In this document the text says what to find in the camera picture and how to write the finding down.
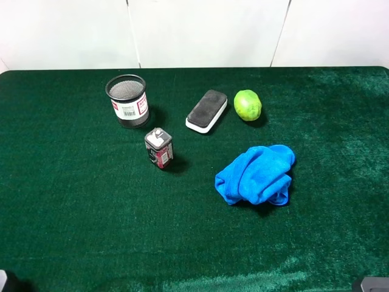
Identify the blue crumpled cloth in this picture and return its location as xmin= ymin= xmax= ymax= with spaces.
xmin=215 ymin=145 xmax=295 ymax=206

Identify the small red grey box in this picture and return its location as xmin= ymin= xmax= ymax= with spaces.
xmin=145 ymin=128 xmax=174 ymax=169

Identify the black white board eraser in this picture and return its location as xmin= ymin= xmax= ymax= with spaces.
xmin=185 ymin=89 xmax=228 ymax=134

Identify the green lime fruit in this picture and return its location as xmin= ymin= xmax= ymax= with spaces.
xmin=233 ymin=89 xmax=262 ymax=122

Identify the black mesh pen holder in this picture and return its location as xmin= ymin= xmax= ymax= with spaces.
xmin=105 ymin=74 xmax=150 ymax=128

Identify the grey device bottom right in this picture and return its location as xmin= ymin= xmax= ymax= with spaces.
xmin=352 ymin=277 xmax=389 ymax=292

